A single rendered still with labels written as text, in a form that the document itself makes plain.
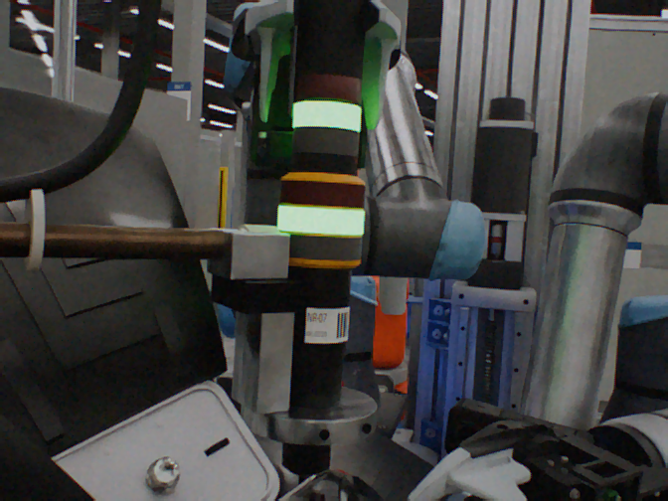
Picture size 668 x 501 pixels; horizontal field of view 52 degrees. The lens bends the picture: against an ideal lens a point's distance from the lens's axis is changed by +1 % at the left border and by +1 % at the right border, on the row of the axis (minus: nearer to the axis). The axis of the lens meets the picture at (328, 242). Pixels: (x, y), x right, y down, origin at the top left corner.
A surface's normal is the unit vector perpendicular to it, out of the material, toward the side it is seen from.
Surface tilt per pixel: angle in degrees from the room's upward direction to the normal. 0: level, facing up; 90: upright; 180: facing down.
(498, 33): 90
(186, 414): 48
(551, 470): 6
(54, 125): 38
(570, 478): 6
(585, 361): 78
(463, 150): 90
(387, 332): 90
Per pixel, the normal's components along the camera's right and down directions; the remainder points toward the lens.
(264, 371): 0.53, 0.07
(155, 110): 0.90, 0.07
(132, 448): 0.27, -0.62
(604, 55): -0.05, 0.06
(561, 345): -0.52, -0.28
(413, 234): 0.13, -0.09
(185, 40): -0.43, 0.02
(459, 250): 0.15, 0.25
